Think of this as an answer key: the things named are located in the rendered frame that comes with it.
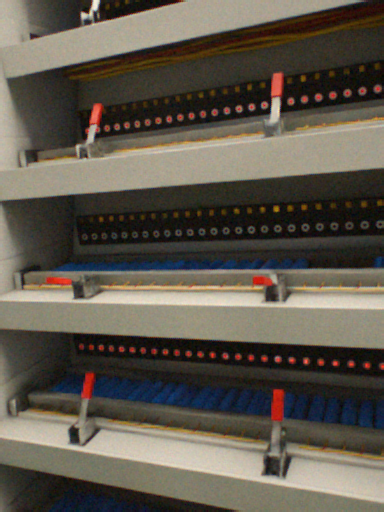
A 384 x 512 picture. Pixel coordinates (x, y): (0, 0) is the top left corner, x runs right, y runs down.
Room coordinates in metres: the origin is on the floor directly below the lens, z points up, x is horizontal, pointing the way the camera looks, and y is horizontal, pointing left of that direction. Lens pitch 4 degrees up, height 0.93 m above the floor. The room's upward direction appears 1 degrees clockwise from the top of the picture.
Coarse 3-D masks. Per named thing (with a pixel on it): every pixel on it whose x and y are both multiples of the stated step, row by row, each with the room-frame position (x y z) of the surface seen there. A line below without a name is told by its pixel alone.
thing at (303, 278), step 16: (32, 272) 0.74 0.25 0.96; (48, 272) 0.73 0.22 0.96; (64, 272) 0.72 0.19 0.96; (80, 272) 0.71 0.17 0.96; (96, 272) 0.69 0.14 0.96; (112, 272) 0.68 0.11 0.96; (128, 272) 0.67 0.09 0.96; (144, 272) 0.66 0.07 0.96; (160, 272) 0.65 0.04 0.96; (176, 272) 0.64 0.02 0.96; (192, 272) 0.63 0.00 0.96; (208, 272) 0.62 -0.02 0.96; (224, 272) 0.61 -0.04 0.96; (240, 272) 0.60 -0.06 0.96; (256, 272) 0.59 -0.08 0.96; (288, 272) 0.58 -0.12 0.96; (304, 272) 0.57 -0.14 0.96; (320, 272) 0.56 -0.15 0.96; (336, 272) 0.56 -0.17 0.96; (352, 272) 0.55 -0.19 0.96; (368, 272) 0.54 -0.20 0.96; (128, 288) 0.65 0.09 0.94; (144, 288) 0.64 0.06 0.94; (160, 288) 0.63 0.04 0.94; (176, 288) 0.62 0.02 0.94; (192, 288) 0.61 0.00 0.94; (208, 288) 0.60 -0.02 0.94; (224, 288) 0.60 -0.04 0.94; (240, 288) 0.59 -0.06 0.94; (256, 288) 0.58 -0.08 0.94; (304, 288) 0.56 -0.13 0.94; (336, 288) 0.54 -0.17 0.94
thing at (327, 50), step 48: (288, 48) 0.73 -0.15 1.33; (336, 48) 0.70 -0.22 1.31; (96, 96) 0.87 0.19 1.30; (144, 96) 0.83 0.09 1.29; (96, 192) 0.87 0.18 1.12; (144, 192) 0.83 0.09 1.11; (192, 192) 0.79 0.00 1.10; (240, 192) 0.76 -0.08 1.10; (288, 192) 0.73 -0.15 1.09; (336, 192) 0.70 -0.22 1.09
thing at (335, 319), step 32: (32, 256) 0.78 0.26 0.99; (64, 256) 0.86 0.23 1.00; (0, 288) 0.72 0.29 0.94; (0, 320) 0.71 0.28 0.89; (32, 320) 0.68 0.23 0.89; (64, 320) 0.66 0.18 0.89; (96, 320) 0.64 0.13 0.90; (128, 320) 0.62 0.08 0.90; (160, 320) 0.60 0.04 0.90; (192, 320) 0.58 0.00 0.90; (224, 320) 0.57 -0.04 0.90; (256, 320) 0.55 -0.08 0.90; (288, 320) 0.54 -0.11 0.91; (320, 320) 0.52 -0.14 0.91; (352, 320) 0.51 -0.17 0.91
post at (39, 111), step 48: (0, 0) 0.71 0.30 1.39; (48, 0) 0.80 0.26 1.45; (0, 96) 0.71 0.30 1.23; (48, 96) 0.81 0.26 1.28; (0, 240) 0.72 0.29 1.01; (48, 240) 0.82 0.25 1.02; (0, 336) 0.73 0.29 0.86; (48, 336) 0.83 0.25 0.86; (0, 384) 0.73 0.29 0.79; (0, 480) 0.74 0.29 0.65
